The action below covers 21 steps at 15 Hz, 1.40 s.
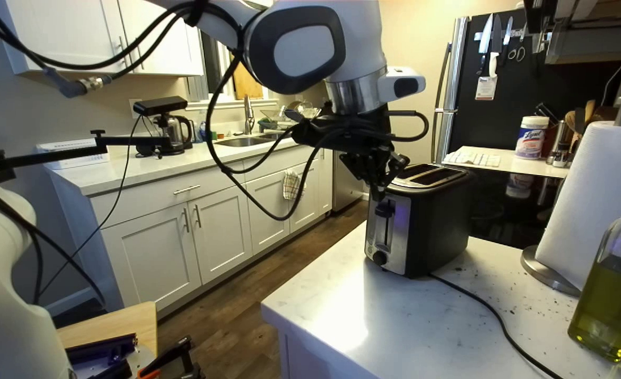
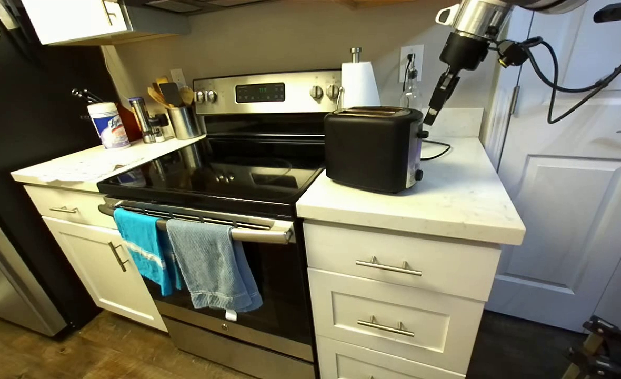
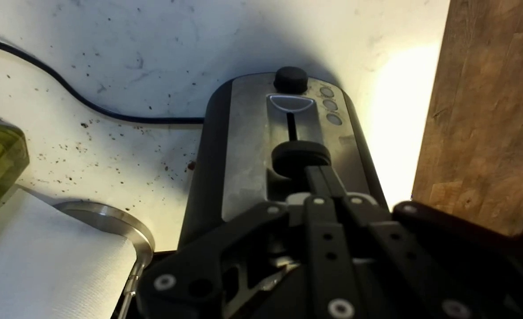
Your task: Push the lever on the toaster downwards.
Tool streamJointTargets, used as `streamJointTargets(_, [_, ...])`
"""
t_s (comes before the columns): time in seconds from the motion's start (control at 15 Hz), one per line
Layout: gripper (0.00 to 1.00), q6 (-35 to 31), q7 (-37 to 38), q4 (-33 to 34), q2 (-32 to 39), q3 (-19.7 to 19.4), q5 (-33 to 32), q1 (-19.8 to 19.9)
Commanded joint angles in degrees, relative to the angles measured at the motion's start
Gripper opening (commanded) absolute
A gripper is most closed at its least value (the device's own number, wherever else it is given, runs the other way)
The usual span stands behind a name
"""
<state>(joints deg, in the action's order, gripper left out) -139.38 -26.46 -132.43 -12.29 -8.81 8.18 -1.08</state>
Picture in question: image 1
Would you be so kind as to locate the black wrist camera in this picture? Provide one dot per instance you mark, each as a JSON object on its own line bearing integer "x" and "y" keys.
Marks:
{"x": 312, "y": 128}

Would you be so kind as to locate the white lower kitchen cabinets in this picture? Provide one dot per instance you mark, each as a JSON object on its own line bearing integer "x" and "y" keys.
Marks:
{"x": 163, "y": 244}

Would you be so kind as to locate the dark electric kettle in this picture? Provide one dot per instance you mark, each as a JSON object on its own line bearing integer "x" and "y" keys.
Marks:
{"x": 174, "y": 134}

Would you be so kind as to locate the metal paper towel holder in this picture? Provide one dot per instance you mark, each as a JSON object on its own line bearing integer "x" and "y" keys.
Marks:
{"x": 542, "y": 270}

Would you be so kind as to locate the black and steel refrigerator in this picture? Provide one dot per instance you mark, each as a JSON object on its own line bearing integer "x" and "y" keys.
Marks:
{"x": 533, "y": 90}

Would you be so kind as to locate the black mounted device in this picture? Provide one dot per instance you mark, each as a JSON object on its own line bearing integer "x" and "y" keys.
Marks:
{"x": 538, "y": 21}

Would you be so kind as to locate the white upper kitchen cabinets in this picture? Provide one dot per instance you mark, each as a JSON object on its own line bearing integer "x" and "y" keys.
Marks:
{"x": 64, "y": 27}

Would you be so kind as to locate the steel kitchen sink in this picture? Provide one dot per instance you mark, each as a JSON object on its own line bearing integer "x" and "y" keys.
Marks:
{"x": 249, "y": 140}

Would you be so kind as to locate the white kitchen island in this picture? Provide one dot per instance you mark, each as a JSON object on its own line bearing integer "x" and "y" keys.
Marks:
{"x": 301, "y": 359}

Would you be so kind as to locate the white paper towel roll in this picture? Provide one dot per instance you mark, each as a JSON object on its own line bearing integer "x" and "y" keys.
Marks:
{"x": 597, "y": 197}

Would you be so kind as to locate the dark purple box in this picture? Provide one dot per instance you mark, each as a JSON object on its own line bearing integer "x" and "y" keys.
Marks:
{"x": 102, "y": 349}

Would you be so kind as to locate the light wooden board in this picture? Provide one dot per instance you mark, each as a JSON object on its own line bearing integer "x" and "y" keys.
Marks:
{"x": 111, "y": 323}

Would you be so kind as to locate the white paper note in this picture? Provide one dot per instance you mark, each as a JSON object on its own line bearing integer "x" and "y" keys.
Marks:
{"x": 485, "y": 88}

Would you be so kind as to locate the black and silver toaster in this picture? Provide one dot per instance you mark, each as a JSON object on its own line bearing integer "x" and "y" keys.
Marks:
{"x": 431, "y": 224}

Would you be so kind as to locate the white wipes canister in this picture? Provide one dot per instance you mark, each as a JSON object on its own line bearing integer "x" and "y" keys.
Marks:
{"x": 530, "y": 137}

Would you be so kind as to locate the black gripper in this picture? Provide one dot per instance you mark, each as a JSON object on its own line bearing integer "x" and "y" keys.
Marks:
{"x": 362, "y": 140}

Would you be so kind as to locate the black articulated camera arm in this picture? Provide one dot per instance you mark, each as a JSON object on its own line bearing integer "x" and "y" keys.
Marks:
{"x": 79, "y": 148}

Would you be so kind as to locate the grey range hood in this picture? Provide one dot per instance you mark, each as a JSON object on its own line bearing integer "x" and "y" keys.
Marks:
{"x": 597, "y": 43}

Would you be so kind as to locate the black and red tool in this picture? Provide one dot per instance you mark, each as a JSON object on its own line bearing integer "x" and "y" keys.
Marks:
{"x": 172, "y": 359}

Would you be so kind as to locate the glass olive oil bottle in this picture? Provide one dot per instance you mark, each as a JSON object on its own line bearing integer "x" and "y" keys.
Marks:
{"x": 610, "y": 301}

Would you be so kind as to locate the black stereo camera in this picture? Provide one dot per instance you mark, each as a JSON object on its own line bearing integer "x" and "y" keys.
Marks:
{"x": 159, "y": 106}

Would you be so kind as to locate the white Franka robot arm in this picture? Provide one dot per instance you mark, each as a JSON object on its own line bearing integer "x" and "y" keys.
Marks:
{"x": 301, "y": 43}

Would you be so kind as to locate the utensil crock with wooden utensils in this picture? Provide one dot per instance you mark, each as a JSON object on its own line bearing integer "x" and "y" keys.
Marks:
{"x": 570, "y": 137}

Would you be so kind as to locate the black toaster lever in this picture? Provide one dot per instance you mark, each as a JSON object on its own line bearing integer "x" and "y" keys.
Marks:
{"x": 384, "y": 209}

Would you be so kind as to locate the white kitchen cabinets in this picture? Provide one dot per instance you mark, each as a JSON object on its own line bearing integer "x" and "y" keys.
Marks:
{"x": 64, "y": 27}
{"x": 163, "y": 244}

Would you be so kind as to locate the white hanging dish towel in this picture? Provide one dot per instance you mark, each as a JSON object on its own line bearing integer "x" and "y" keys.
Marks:
{"x": 290, "y": 186}

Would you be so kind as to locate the chrome sink faucet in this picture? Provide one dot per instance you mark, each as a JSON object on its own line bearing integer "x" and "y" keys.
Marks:
{"x": 247, "y": 116}

